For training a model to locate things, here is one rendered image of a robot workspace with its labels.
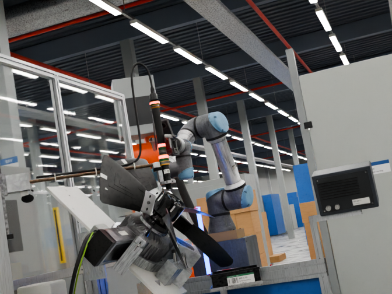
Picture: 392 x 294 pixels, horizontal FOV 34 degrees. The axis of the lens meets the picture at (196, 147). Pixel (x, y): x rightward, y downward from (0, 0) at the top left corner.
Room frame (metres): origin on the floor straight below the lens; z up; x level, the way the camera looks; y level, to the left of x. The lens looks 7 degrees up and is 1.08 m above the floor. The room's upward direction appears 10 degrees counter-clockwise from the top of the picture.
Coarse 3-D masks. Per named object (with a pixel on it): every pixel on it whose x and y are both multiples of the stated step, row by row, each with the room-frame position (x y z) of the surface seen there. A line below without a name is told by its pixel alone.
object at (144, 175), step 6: (120, 162) 2.85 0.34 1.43; (138, 162) 2.88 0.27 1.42; (144, 162) 2.90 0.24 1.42; (144, 168) 2.86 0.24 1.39; (150, 168) 2.87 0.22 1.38; (132, 174) 2.81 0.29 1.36; (138, 174) 2.81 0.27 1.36; (144, 174) 2.82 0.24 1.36; (150, 174) 2.83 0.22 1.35; (138, 180) 2.79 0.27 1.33; (144, 180) 2.79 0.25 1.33; (150, 180) 2.80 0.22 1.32; (144, 186) 2.77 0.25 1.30; (150, 186) 2.77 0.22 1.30; (156, 186) 2.77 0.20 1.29
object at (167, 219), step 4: (168, 212) 2.52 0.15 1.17; (164, 216) 2.39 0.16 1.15; (168, 216) 2.45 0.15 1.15; (164, 220) 2.36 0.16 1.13; (168, 220) 2.41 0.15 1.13; (168, 224) 2.38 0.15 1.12; (168, 228) 2.36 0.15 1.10; (172, 228) 2.43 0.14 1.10; (172, 232) 2.40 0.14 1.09; (172, 236) 2.36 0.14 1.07; (172, 240) 2.56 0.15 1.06; (176, 240) 2.43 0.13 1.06; (176, 244) 2.38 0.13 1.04; (176, 248) 2.50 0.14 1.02; (180, 256) 2.43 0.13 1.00; (184, 264) 2.42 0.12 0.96
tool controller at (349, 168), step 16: (320, 176) 2.88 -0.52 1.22; (336, 176) 2.86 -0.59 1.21; (352, 176) 2.84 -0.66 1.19; (368, 176) 2.82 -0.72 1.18; (320, 192) 2.90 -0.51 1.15; (336, 192) 2.88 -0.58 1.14; (352, 192) 2.86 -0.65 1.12; (368, 192) 2.85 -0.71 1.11; (320, 208) 2.92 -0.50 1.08; (336, 208) 2.88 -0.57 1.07; (352, 208) 2.89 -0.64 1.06
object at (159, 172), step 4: (156, 164) 2.76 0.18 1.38; (152, 168) 2.78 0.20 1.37; (156, 168) 2.76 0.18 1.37; (160, 168) 2.76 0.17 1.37; (160, 172) 2.77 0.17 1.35; (160, 176) 2.77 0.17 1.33; (160, 180) 2.77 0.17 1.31; (168, 180) 2.76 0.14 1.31; (172, 180) 2.76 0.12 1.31; (160, 184) 2.77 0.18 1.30
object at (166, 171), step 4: (152, 88) 2.78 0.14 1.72; (152, 92) 2.78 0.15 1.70; (152, 96) 2.77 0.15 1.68; (156, 96) 2.78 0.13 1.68; (152, 100) 2.81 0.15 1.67; (168, 164) 2.78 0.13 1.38; (164, 168) 2.77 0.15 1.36; (168, 168) 2.78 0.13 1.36; (164, 172) 2.77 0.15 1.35; (168, 172) 2.78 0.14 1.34; (164, 176) 2.78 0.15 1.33; (168, 176) 2.78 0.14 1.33; (164, 180) 2.78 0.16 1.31; (164, 184) 2.78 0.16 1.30; (168, 184) 2.78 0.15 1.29; (168, 188) 2.78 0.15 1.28
